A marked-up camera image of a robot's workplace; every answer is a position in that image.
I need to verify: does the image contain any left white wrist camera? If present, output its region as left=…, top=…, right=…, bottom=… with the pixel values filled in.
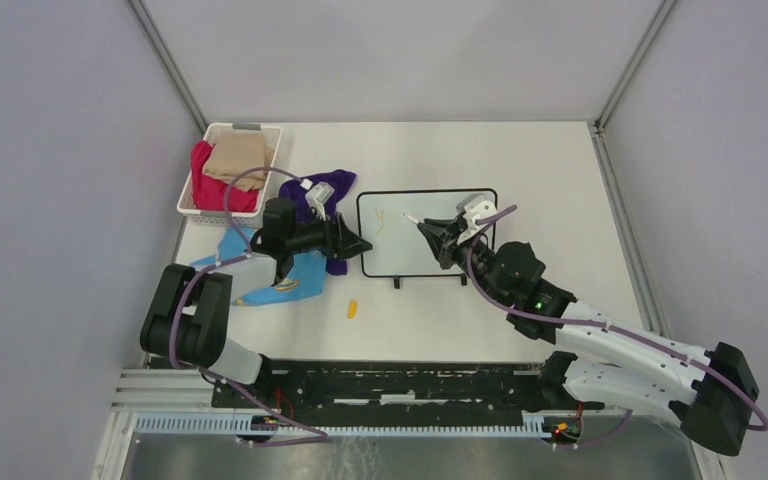
left=305, top=182, right=335, bottom=221

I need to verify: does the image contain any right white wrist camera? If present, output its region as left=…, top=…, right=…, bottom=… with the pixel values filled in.
left=456, top=193, right=497, bottom=245

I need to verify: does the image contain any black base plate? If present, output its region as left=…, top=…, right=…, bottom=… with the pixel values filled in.
left=250, top=359, right=581, bottom=427

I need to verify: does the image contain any black framed whiteboard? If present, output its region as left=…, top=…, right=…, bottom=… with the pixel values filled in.
left=356, top=188, right=498, bottom=289

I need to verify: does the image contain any white orange marker pen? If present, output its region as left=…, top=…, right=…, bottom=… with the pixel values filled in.
left=403, top=213, right=420, bottom=225

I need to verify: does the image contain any white plastic basket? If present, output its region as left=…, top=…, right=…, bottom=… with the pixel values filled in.
left=177, top=123, right=284, bottom=228

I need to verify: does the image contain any white slotted cable duct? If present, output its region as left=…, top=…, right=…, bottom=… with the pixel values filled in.
left=133, top=412, right=551, bottom=439

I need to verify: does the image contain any purple cloth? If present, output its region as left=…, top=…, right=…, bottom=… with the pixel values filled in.
left=279, top=169, right=357, bottom=276

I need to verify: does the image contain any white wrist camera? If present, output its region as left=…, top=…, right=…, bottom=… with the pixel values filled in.
left=456, top=193, right=497, bottom=245
left=305, top=182, right=335, bottom=221

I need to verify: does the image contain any beige cloth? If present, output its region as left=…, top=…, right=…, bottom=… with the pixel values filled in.
left=202, top=132, right=274, bottom=185

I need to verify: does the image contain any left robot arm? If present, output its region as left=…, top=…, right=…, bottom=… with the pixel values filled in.
left=139, top=198, right=373, bottom=408

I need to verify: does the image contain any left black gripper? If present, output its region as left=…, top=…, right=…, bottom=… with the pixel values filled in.
left=285, top=206, right=371, bottom=261

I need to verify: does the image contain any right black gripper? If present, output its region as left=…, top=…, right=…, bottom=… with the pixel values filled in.
left=418, top=218, right=508, bottom=307

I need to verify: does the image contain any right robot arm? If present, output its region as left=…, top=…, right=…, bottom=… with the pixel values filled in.
left=415, top=216, right=768, bottom=457

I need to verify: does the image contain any red cloth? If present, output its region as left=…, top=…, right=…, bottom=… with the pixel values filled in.
left=190, top=141, right=260, bottom=213

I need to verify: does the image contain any blue patterned cloth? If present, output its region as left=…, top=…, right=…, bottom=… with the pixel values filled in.
left=190, top=227, right=326, bottom=306

